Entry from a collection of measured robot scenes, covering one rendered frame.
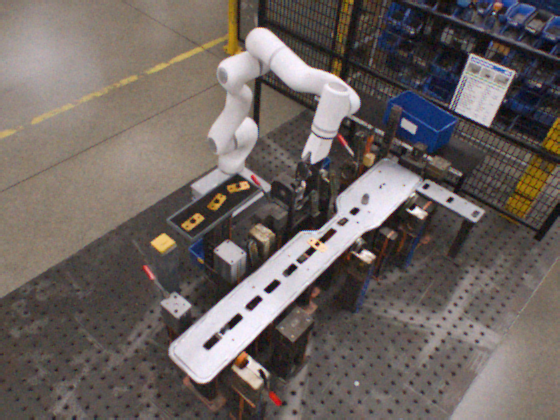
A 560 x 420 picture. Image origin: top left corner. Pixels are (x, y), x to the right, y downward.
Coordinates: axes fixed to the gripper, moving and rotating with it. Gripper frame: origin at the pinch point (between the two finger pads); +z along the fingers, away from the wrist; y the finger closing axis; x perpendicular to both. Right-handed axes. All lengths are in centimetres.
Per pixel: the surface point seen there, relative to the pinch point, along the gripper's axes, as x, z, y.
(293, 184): -10.9, 18.6, -11.9
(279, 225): -7.9, 34.3, -4.7
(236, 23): -230, 72, -238
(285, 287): 11.3, 41.2, 13.6
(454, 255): 50, 50, -73
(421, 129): 7, 9, -88
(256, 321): 13, 45, 31
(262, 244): -5.2, 34.2, 9.5
